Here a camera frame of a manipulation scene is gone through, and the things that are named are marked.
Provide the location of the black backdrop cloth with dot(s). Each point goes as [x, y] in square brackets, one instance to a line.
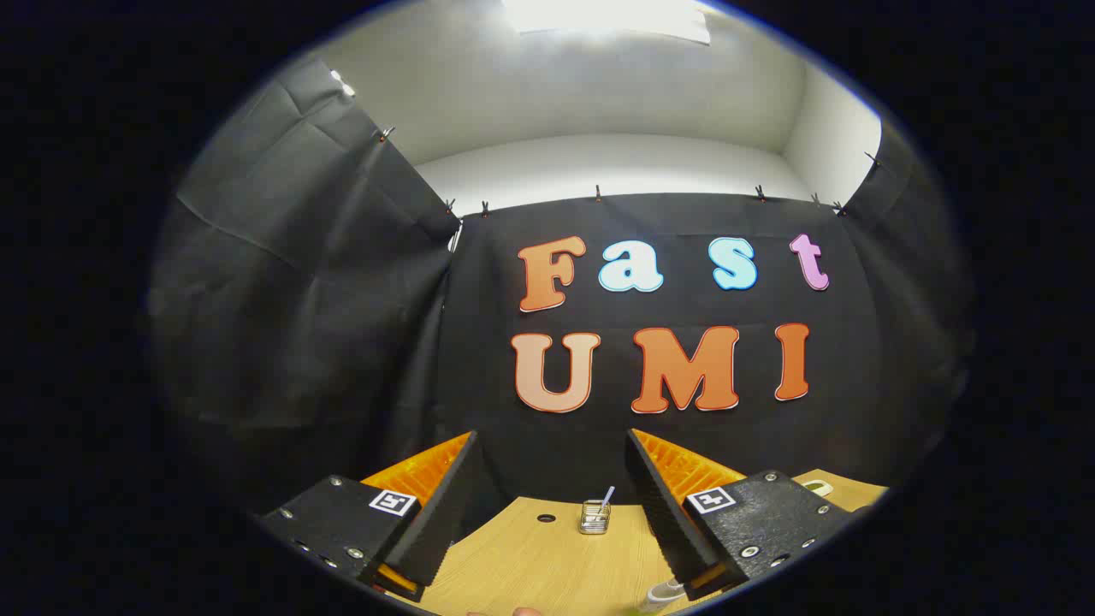
[556, 453]

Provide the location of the wooden table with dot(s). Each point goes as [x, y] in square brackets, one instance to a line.
[530, 573]

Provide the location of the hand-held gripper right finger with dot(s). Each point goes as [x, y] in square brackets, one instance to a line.
[663, 522]

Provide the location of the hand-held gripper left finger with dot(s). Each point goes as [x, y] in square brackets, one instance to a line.
[445, 513]

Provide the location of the divided white dish with grains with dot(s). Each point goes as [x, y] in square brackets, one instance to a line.
[817, 488]

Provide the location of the clear juice bottle white label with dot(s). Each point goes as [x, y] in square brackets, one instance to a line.
[665, 593]

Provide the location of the striped straw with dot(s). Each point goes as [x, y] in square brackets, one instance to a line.
[606, 498]

